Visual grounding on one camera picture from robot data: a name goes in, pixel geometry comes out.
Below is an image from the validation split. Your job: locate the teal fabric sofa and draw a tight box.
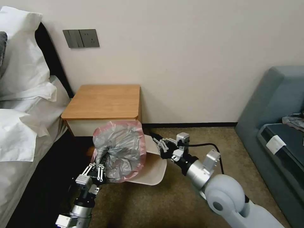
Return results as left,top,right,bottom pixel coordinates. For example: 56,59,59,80
234,66,304,228

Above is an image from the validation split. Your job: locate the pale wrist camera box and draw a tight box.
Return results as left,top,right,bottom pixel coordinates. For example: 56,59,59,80
175,132,191,151
75,174,90,185

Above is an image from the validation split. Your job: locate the white bed mattress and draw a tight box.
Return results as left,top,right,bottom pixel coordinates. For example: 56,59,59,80
0,75,70,215

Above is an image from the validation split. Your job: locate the beige plastic trash can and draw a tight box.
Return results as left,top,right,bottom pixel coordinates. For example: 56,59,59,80
125,134,167,187

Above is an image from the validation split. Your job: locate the grey pink-rimmed garbage bag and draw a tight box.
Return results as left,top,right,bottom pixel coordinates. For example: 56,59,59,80
92,120,147,184

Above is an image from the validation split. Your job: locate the black item with white label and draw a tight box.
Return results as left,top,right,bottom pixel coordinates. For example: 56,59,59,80
257,123,304,155

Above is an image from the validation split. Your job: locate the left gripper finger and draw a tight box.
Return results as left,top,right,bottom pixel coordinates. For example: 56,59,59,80
81,158,97,177
96,162,105,183

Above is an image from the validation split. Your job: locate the grey cushion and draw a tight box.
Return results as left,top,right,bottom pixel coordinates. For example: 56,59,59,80
0,31,8,78

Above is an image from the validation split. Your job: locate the black bed frame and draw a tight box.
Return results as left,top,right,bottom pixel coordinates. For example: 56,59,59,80
0,22,100,228

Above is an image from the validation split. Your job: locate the grey wall switch panel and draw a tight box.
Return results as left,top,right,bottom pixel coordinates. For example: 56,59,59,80
62,28,100,49

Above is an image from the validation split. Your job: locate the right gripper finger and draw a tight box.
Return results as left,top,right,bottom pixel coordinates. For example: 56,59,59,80
150,132,177,144
155,140,170,154

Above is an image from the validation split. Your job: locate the large white pillow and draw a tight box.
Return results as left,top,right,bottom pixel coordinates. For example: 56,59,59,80
0,5,58,102

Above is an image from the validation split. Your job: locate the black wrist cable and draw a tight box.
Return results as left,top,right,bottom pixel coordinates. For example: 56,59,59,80
185,142,225,176

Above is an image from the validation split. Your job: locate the crumpled clear plastic wrap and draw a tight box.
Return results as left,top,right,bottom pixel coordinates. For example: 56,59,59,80
282,113,304,130

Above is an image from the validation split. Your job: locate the white folded duvet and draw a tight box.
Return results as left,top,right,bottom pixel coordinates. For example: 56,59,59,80
0,108,49,162

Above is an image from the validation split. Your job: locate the black wall baseboard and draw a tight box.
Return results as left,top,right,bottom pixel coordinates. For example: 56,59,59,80
141,121,238,129

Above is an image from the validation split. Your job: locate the wooden-topped nightstand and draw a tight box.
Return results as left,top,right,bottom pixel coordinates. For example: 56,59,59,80
60,84,143,138

